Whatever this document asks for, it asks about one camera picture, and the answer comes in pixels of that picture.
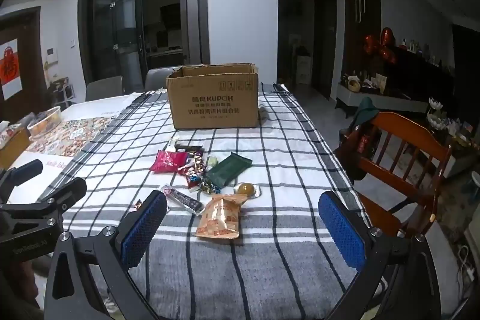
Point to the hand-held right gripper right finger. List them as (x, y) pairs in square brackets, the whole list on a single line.
[(343, 233)]

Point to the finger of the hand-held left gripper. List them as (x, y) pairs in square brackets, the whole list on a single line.
[(65, 192), (26, 169)]

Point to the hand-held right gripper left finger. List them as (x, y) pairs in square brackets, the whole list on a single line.
[(144, 226)]

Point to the long black white snack bar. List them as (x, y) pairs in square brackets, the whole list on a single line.
[(183, 200)]

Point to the pink snack packet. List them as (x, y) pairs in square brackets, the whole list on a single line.
[(167, 161)]

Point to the tan printed snack bag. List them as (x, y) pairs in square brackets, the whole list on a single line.
[(219, 218)]

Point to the white stick snack packet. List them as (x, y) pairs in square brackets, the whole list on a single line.
[(172, 144)]

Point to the black gold snack packet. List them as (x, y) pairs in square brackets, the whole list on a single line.
[(187, 146)]

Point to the pale green candy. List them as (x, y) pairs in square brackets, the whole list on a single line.
[(213, 161)]

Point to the dark green snack packet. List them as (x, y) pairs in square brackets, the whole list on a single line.
[(227, 168)]

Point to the amber jelly cup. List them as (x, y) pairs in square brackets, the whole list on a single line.
[(245, 189)]

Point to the brown cardboard box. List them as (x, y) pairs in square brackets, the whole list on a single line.
[(213, 106)]

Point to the wooden tissue box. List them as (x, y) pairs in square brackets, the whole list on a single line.
[(13, 151)]

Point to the white plastic fruit basket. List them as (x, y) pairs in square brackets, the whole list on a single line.
[(45, 122)]

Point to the colourful patterned table runner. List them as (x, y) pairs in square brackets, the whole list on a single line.
[(67, 136)]

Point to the black white checked tablecloth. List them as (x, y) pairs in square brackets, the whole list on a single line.
[(292, 170)]

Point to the small shoe rack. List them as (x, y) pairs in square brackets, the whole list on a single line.
[(63, 91)]

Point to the white printed table cover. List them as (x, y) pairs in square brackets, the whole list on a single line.
[(93, 106)]

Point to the red paper door poster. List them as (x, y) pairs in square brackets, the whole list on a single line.
[(9, 69)]

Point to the grey upholstered chair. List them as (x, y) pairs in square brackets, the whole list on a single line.
[(157, 78), (105, 87)]

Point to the dark green cloth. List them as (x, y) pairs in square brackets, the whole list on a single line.
[(365, 112)]

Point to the brown wooden chair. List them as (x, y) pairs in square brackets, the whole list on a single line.
[(405, 125)]

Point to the brown wooden door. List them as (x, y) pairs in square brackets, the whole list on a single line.
[(28, 42)]

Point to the white low sideboard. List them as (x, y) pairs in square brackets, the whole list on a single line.
[(375, 100)]

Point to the woven basket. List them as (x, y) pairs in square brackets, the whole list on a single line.
[(353, 84)]

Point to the white lotus lamp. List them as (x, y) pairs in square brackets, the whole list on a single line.
[(437, 113)]

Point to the white box in corridor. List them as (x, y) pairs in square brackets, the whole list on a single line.
[(303, 70)]

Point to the sliding glass door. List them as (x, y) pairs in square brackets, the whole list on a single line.
[(112, 24)]

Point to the dark long cabinet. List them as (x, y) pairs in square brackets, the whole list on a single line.
[(420, 76)]

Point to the dark tall cabinet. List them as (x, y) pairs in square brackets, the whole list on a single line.
[(360, 42)]

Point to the dark interior door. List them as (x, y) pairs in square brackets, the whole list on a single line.
[(324, 42)]

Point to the red foil balloon bunch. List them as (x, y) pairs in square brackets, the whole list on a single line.
[(386, 39)]

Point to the silver refrigerator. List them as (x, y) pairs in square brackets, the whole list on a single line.
[(189, 12)]

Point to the white wall intercom panel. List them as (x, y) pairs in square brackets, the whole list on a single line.
[(51, 55)]

